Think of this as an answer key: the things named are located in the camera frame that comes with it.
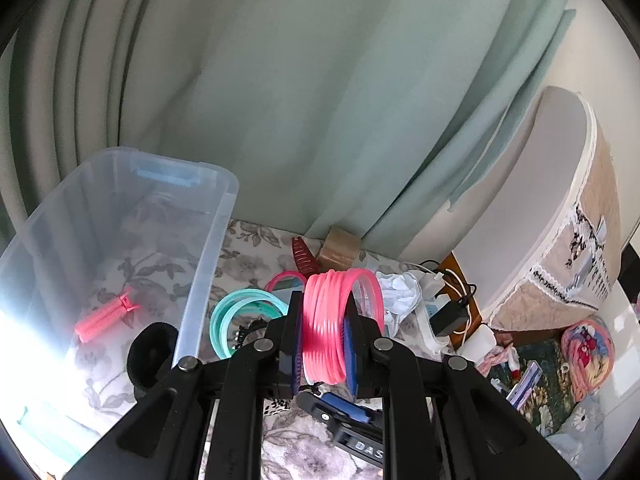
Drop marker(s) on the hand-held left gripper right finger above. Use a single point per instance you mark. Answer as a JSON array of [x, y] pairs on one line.
[[351, 355]]

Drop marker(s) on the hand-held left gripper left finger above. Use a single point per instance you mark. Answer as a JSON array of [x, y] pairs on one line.
[[296, 350]]

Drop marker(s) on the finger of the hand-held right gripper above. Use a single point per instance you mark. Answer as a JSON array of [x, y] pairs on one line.
[[345, 408]]

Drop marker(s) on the stack of pink bangles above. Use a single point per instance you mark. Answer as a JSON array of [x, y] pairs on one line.
[[320, 330]]

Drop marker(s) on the black ribbon hair clip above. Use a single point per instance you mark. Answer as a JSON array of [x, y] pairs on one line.
[[242, 335]]

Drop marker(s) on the leopard print scrunchie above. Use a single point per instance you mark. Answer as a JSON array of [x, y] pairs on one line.
[[277, 406]]

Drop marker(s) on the teal bangle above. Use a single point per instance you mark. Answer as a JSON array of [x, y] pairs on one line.
[[216, 327], [255, 307]]

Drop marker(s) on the pink round mirror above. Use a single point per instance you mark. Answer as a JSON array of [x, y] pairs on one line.
[[285, 284]]

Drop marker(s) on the white paper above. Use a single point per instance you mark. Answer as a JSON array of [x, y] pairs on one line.
[[400, 295]]

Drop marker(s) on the dark red hair claw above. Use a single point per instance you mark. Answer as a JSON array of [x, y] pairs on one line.
[[304, 255]]

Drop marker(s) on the brown tape roll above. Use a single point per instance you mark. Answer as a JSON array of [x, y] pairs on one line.
[[340, 252]]

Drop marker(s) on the clear plastic storage bin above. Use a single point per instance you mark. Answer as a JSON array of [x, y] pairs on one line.
[[200, 240]]

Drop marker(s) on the black cloth hair band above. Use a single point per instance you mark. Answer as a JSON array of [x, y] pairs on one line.
[[150, 355]]

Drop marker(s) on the pink hair roller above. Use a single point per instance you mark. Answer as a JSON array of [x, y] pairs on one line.
[[102, 319]]

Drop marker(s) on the white charger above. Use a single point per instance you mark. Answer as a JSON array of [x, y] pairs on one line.
[[431, 287]]

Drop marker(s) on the black charger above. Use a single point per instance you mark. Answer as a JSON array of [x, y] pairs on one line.
[[450, 317]]

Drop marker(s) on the white cylinder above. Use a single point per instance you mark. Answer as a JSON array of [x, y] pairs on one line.
[[480, 345]]

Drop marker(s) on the pink cloth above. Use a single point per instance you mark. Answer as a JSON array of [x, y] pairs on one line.
[[497, 360]]

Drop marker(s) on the beige quilted cover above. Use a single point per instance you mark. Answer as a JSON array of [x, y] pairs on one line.
[[540, 305]]

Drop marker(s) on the dark floral bedsheet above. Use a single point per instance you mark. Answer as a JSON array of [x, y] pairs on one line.
[[550, 385]]

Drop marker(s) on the light blue floral pillow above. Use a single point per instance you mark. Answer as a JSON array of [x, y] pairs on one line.
[[585, 435]]

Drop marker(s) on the colourful yarn ball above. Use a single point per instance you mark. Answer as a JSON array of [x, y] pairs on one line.
[[587, 355]]

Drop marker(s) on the pale green curtain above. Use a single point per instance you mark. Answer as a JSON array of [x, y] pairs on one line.
[[300, 85]]

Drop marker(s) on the wooden bed frame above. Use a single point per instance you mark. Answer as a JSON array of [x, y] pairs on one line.
[[475, 317]]

